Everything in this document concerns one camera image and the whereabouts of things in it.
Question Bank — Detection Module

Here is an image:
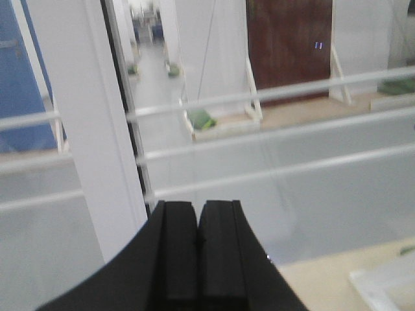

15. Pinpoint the blue panel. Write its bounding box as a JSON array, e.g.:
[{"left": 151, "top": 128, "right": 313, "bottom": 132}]
[{"left": 1, "top": 1, "right": 65, "bottom": 153}]

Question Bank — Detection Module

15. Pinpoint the light wooden base platform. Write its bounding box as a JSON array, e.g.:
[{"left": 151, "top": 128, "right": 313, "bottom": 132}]
[{"left": 278, "top": 238, "right": 414, "bottom": 310}]

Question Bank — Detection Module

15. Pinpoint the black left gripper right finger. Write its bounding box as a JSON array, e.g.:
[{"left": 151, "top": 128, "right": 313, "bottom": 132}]
[{"left": 198, "top": 200, "right": 307, "bottom": 310}]

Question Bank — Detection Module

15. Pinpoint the white sliding glass door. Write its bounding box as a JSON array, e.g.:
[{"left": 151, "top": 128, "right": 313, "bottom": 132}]
[{"left": 114, "top": 1, "right": 414, "bottom": 262}]

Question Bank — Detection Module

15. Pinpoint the brown wooden door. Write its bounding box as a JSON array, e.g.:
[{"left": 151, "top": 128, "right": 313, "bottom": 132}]
[{"left": 246, "top": 0, "right": 333, "bottom": 90}]

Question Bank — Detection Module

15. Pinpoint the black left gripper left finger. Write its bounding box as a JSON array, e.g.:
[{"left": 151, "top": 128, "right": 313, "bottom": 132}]
[{"left": 39, "top": 201, "right": 198, "bottom": 310}]

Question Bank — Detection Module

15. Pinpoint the green cushion behind glass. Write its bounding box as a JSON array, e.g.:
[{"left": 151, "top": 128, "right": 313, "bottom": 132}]
[{"left": 187, "top": 109, "right": 217, "bottom": 130}]

